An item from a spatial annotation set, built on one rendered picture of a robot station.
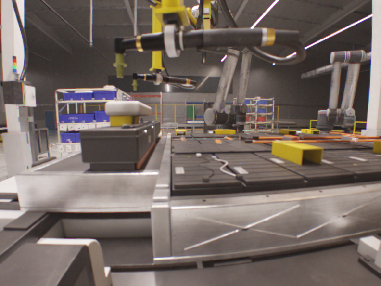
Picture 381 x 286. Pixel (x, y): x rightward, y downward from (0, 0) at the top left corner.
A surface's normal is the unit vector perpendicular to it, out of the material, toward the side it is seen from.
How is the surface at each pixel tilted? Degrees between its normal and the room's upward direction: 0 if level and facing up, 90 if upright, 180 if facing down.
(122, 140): 90
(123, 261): 0
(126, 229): 90
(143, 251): 0
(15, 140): 90
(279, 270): 0
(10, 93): 90
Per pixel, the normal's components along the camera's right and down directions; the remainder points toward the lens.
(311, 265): 0.00, -0.99
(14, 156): 0.11, 0.14
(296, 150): -1.00, 0.01
